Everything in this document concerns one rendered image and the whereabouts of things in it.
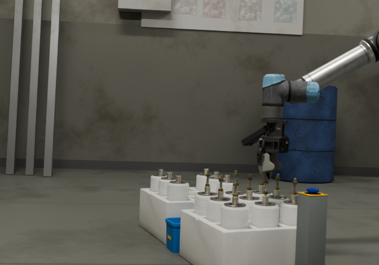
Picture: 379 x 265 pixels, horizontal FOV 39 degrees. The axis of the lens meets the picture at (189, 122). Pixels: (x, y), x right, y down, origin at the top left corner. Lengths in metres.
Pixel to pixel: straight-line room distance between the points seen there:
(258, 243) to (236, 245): 0.08
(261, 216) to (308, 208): 0.19
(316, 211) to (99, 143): 3.34
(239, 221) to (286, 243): 0.19
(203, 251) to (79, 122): 3.12
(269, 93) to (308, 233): 0.48
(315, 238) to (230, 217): 0.28
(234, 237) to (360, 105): 3.64
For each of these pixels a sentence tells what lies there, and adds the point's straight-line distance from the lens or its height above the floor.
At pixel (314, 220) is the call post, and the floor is 0.23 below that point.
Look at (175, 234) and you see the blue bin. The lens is 2.20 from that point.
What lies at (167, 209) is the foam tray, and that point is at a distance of 2.30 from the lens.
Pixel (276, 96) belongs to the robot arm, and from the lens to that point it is 1.87.
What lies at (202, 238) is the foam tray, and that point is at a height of 0.12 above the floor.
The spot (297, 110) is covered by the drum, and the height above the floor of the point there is 0.59.
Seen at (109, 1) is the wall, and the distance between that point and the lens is 4.99.
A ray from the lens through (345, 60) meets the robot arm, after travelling 2.07.
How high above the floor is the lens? 0.58
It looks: 2 degrees down
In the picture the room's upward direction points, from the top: 2 degrees clockwise
